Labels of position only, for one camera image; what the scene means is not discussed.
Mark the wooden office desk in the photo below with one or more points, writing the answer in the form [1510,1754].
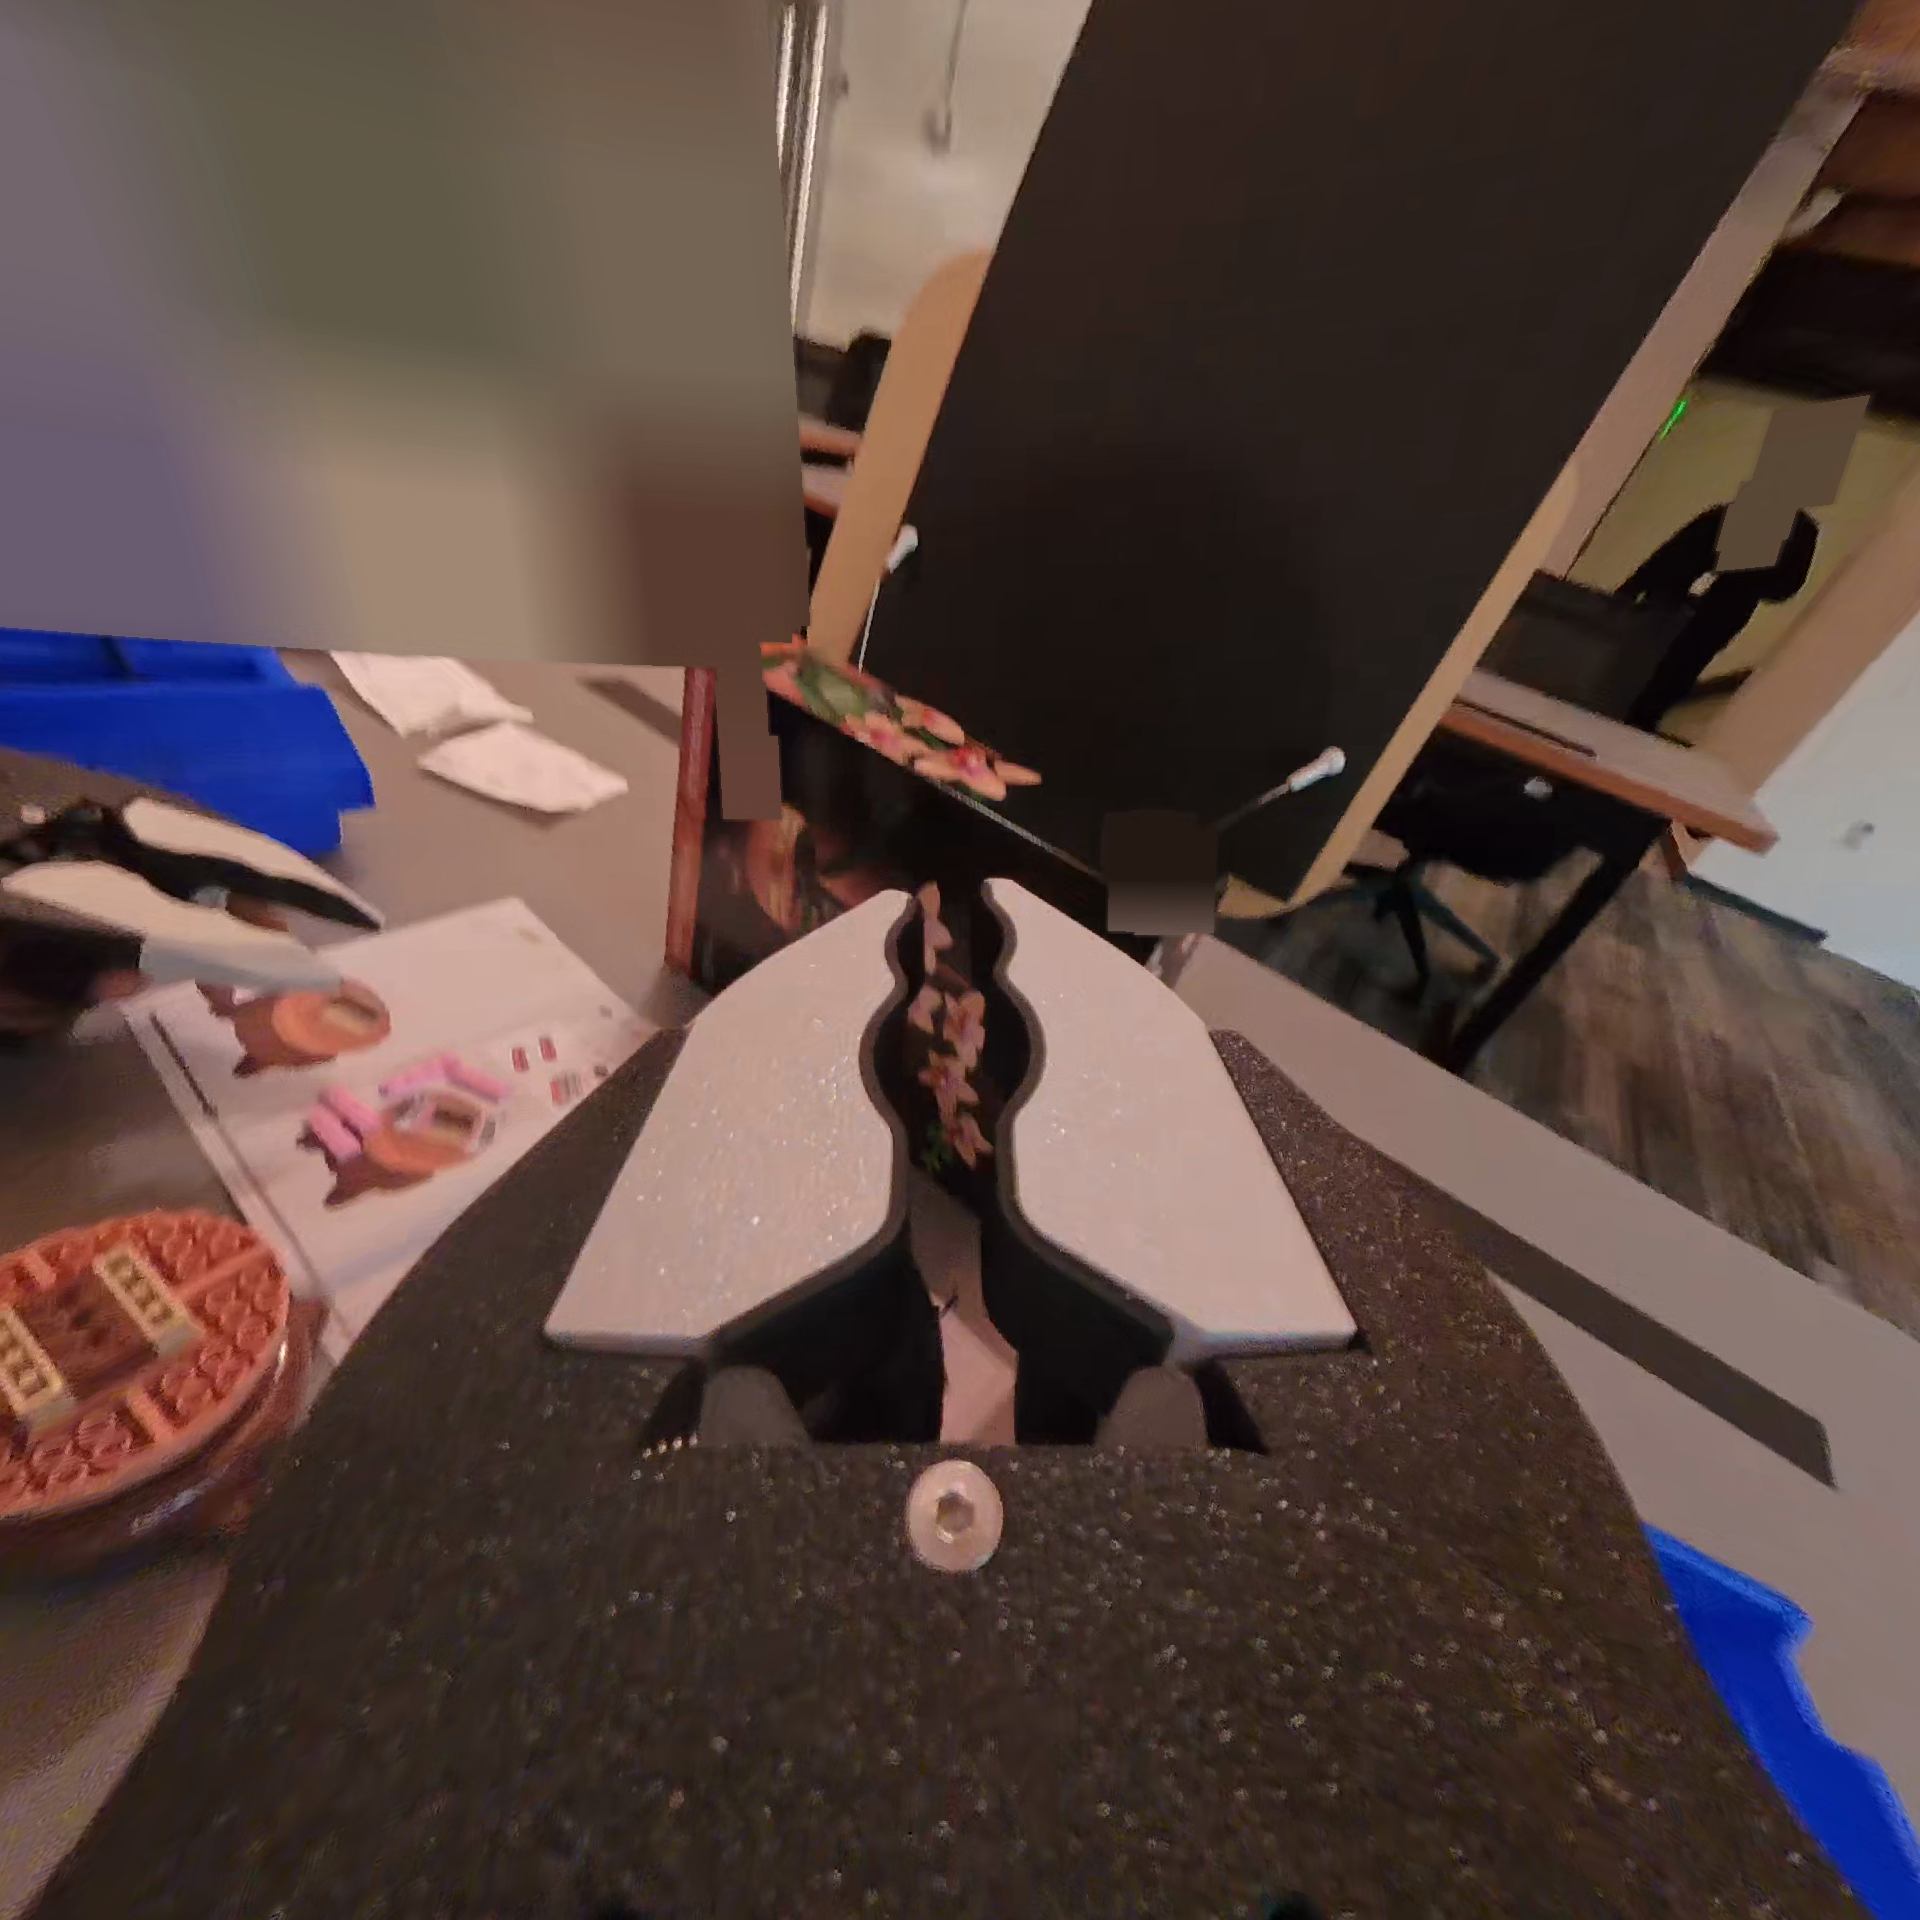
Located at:
[1622,768]

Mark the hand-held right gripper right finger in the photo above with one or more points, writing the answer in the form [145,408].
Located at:
[1184,1199]

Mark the dark building set box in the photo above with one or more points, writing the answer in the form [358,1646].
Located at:
[798,841]

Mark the pink brick plate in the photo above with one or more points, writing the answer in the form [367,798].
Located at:
[457,1072]
[358,1126]

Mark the white paper bag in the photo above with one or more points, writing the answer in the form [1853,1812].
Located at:
[422,692]
[522,768]

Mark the black divider panel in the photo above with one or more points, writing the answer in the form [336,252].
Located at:
[1322,389]

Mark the beige curved panel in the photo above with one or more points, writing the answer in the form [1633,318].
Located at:
[886,452]

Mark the black office chair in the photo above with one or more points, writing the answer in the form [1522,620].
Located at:
[1517,748]

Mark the grey desk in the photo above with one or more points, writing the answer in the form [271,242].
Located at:
[1682,1354]

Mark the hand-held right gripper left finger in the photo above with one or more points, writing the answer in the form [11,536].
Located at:
[719,1199]

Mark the open building instruction booklet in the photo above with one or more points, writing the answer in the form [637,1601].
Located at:
[560,1008]

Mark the round orange lego pot build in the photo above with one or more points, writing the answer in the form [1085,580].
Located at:
[179,1411]

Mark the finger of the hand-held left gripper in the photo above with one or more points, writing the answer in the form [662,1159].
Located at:
[153,919]
[227,850]

